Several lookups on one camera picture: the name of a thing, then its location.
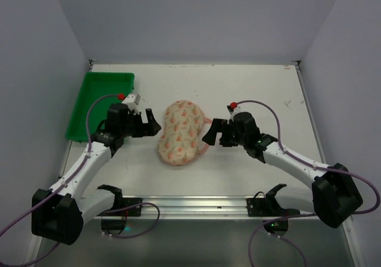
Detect floral laundry bag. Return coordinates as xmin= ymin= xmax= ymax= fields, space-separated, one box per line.
xmin=158 ymin=100 xmax=212 ymax=166

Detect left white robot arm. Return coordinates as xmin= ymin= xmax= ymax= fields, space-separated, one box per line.
xmin=31 ymin=103 xmax=161 ymax=245

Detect green plastic tray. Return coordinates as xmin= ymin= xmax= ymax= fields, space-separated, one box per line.
xmin=65 ymin=72 xmax=135 ymax=144

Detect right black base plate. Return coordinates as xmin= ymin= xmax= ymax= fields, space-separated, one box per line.
xmin=246 ymin=198 xmax=301 ymax=217

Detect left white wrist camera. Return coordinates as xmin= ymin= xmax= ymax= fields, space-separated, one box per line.
xmin=121 ymin=93 xmax=140 ymax=114

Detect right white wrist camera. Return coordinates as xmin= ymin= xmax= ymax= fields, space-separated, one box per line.
xmin=227 ymin=103 xmax=241 ymax=120

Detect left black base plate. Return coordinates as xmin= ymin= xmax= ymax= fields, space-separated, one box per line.
xmin=118 ymin=197 xmax=143 ymax=217

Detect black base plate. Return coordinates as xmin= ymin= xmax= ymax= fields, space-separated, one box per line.
xmin=246 ymin=198 xmax=301 ymax=217
xmin=118 ymin=197 xmax=143 ymax=217

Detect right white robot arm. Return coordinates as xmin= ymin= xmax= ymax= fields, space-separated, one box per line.
xmin=202 ymin=112 xmax=363 ymax=228

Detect aluminium mounting rail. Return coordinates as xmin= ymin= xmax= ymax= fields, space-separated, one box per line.
xmin=74 ymin=194 xmax=352 ymax=220

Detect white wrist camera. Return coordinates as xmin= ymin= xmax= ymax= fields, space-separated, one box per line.
xmin=227 ymin=103 xmax=241 ymax=120
xmin=121 ymin=93 xmax=140 ymax=114

